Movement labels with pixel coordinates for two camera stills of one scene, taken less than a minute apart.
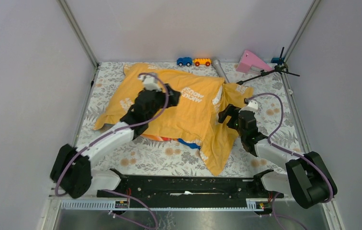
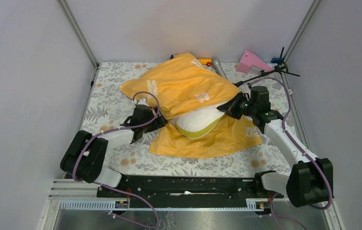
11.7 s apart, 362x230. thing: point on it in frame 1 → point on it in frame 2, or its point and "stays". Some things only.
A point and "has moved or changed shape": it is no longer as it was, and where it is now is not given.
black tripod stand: [281, 67] stays
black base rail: [192, 188] stays
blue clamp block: [276, 60] stays
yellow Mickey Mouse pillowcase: [195, 120] has moved or changed shape
